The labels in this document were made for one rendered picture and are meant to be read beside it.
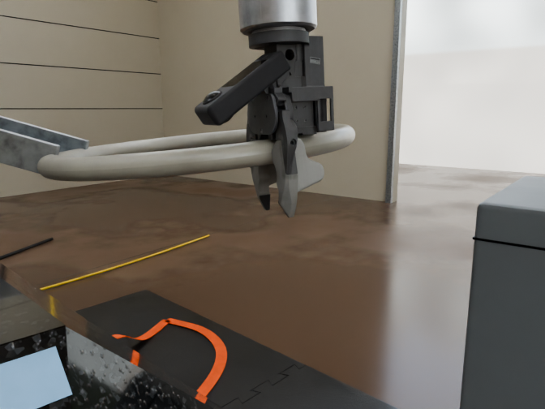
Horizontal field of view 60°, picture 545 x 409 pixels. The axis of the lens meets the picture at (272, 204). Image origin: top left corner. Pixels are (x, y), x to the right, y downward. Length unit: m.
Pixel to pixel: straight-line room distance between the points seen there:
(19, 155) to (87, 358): 0.47
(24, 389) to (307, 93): 0.40
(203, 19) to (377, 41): 2.58
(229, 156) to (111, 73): 6.42
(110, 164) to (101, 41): 6.36
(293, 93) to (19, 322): 0.35
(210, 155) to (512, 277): 0.53
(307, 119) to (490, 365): 0.54
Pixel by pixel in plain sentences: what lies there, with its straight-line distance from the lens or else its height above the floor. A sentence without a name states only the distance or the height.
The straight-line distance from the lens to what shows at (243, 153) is 0.55.
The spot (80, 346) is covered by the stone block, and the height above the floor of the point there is 0.82.
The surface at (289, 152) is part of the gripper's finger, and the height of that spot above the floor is 0.95.
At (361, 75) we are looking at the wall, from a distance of 5.38.
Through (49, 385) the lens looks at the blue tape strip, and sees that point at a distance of 0.39.
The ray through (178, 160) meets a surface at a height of 0.94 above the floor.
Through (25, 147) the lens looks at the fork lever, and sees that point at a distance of 0.82.
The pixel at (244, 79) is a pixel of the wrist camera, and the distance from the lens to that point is 0.53.
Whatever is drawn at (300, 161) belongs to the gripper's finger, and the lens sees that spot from 0.56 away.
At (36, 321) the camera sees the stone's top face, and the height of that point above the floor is 0.83.
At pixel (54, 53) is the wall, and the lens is 6.55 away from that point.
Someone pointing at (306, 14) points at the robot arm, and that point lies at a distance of 0.56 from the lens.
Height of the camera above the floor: 1.00
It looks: 11 degrees down
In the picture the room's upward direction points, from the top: straight up
